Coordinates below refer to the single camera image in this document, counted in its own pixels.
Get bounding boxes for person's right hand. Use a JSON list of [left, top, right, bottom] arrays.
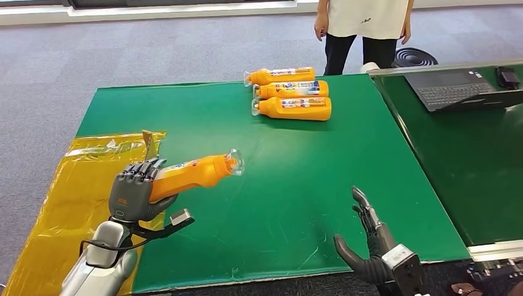
[[313, 12, 330, 42]]

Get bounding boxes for person's left hand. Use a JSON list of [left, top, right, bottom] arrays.
[[399, 18, 413, 46]]

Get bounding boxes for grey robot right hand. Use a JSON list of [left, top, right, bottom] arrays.
[[332, 186, 397, 286]]

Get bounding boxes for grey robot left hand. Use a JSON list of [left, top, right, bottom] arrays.
[[108, 158, 179, 223]]

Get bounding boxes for orange bottle with clear cap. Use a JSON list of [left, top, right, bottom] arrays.
[[252, 80, 330, 100], [244, 67, 316, 87], [147, 149, 246, 203], [251, 96, 332, 121]]

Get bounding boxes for black round stool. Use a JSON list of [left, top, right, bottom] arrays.
[[391, 47, 439, 68]]

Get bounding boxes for person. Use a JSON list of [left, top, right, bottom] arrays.
[[313, 0, 414, 76]]

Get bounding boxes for yellow plastic sheet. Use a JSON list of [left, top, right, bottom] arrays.
[[3, 129, 168, 296]]

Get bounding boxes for black laptop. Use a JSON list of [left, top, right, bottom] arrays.
[[404, 68, 523, 113]]

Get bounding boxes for person's foot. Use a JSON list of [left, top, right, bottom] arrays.
[[451, 284, 487, 296]]

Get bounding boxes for small black device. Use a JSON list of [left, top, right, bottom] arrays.
[[496, 66, 521, 91]]

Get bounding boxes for green table mat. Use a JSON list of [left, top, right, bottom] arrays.
[[75, 73, 472, 294]]

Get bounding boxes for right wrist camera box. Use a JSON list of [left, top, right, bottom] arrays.
[[380, 244, 428, 296]]

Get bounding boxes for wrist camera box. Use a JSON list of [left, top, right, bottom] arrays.
[[130, 208, 196, 241], [380, 244, 428, 296]]

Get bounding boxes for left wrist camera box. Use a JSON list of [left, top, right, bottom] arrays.
[[130, 208, 196, 241]]

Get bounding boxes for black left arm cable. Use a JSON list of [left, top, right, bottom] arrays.
[[78, 233, 151, 259]]

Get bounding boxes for green table with silver frame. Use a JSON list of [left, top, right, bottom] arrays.
[[368, 59, 523, 263]]

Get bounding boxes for black metal bracket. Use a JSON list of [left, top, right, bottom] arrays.
[[466, 259, 523, 284]]

